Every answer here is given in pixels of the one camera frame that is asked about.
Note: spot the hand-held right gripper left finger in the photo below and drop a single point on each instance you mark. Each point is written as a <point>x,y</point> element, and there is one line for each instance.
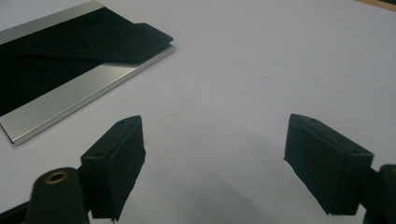
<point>115,161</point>

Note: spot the white table mat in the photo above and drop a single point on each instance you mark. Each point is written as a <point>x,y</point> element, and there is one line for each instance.
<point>243,77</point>

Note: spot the wooden table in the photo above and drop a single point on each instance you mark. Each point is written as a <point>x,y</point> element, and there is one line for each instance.
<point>378,4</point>

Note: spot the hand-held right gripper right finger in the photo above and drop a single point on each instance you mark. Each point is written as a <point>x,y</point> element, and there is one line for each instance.
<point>330,165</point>

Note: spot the silver and black folding stand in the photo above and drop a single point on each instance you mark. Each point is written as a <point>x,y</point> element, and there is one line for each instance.
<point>77,93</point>

